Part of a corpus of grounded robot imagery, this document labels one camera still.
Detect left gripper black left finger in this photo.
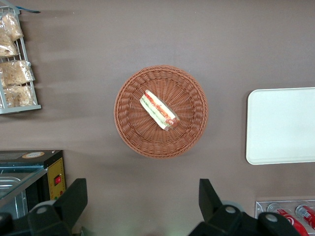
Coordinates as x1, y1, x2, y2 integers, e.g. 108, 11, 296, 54
28, 177, 88, 236

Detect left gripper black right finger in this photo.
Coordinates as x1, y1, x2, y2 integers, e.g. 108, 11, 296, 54
188, 178, 259, 236

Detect cream plastic tray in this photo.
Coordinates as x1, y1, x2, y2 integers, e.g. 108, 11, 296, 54
245, 87, 315, 165

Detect clear acrylic bottle rack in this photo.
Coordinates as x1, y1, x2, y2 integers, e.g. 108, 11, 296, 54
254, 200, 315, 236

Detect black food warmer machine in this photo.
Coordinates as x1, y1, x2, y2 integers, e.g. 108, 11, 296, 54
0, 149, 67, 220

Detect red cola bottle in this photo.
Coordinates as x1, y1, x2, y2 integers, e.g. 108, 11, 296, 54
275, 208, 310, 236
295, 205, 315, 223

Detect clear bag of crispy snacks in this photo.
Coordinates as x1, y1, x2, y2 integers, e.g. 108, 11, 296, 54
0, 59, 35, 88
0, 31, 20, 59
0, 13, 24, 42
2, 84, 35, 108

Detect wrapped triangle sandwich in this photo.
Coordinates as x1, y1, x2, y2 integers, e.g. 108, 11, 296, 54
139, 89, 180, 131

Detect round brown wicker basket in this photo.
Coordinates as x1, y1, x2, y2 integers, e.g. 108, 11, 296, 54
113, 64, 209, 158

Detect blue tape strip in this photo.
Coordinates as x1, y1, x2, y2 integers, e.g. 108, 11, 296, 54
20, 6, 41, 14

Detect grey wire rack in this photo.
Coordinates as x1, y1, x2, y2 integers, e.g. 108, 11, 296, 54
0, 6, 42, 115

